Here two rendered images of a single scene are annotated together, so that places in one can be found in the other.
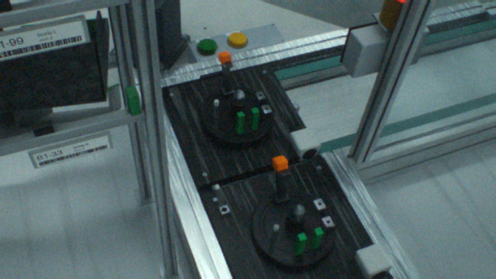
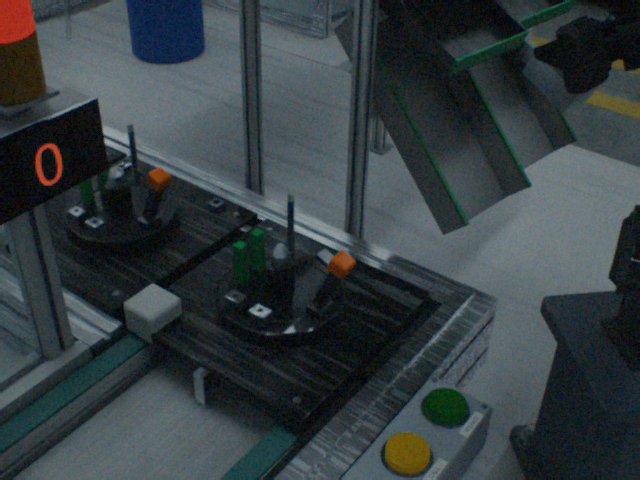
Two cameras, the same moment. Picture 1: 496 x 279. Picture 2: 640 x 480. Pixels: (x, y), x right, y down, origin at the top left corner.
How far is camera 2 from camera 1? 1.30 m
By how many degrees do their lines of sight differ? 89
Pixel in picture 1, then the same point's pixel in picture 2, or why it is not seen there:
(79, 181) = (441, 258)
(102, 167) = not seen: hidden behind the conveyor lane
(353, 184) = not seen: hidden behind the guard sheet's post
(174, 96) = (400, 294)
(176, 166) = (315, 235)
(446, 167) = not seen: outside the picture
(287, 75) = (258, 449)
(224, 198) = (226, 219)
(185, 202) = (271, 212)
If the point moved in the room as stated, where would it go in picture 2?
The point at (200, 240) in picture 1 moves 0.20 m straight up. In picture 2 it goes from (228, 194) to (220, 55)
